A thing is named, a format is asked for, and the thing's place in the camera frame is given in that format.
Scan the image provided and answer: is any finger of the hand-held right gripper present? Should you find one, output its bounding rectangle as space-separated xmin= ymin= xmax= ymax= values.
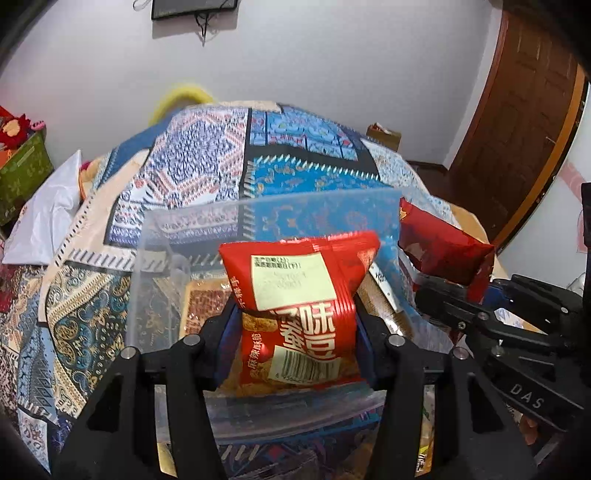
xmin=414 ymin=275 xmax=500 ymax=334
xmin=486 ymin=274 xmax=583 ymax=320

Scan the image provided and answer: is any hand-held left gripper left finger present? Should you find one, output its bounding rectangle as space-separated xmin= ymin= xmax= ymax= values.
xmin=46 ymin=298 xmax=244 ymax=480

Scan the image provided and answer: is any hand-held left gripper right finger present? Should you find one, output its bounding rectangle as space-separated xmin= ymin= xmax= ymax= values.
xmin=352 ymin=306 xmax=539 ymax=480

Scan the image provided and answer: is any dark red snack packet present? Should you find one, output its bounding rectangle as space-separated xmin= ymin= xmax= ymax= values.
xmin=397 ymin=198 xmax=496 ymax=302

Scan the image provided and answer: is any red snack packet white label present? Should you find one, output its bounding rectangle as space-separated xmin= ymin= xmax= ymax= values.
xmin=219 ymin=231 xmax=380 ymax=387

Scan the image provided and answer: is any clear plastic storage box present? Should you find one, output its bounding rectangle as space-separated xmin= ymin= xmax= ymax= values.
xmin=124 ymin=186 xmax=419 ymax=446

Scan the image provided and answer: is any orange snack packet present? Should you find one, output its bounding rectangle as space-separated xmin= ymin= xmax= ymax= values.
xmin=184 ymin=276 xmax=237 ymax=339

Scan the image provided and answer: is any brown snack packet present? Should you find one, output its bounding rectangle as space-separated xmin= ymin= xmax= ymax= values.
xmin=359 ymin=258 xmax=417 ymax=344

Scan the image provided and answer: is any patterned patchwork blanket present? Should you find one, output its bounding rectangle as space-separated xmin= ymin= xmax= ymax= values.
xmin=0 ymin=100 xmax=455 ymax=476

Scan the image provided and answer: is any brown wooden door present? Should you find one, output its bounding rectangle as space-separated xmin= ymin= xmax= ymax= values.
xmin=442 ymin=8 xmax=588 ymax=246

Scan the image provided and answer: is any small cardboard box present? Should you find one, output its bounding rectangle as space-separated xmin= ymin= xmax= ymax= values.
xmin=366 ymin=122 xmax=403 ymax=151

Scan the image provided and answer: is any white pillow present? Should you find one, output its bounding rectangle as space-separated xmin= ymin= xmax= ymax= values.
xmin=2 ymin=150 xmax=85 ymax=267

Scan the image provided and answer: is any yellow curved hoop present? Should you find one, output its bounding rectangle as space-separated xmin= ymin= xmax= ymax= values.
xmin=148 ymin=83 xmax=219 ymax=124

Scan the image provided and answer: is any green storage box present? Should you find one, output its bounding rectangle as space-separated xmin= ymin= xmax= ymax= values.
xmin=0 ymin=130 xmax=55 ymax=227

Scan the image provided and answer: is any red plush flower toy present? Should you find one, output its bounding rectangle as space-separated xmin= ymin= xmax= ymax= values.
xmin=0 ymin=106 xmax=48 ymax=149

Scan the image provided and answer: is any black hanging cable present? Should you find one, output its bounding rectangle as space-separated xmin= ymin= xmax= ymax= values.
xmin=194 ymin=13 xmax=211 ymax=48

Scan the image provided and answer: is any wall-mounted black screen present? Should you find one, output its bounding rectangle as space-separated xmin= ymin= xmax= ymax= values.
xmin=151 ymin=0 xmax=238 ymax=21

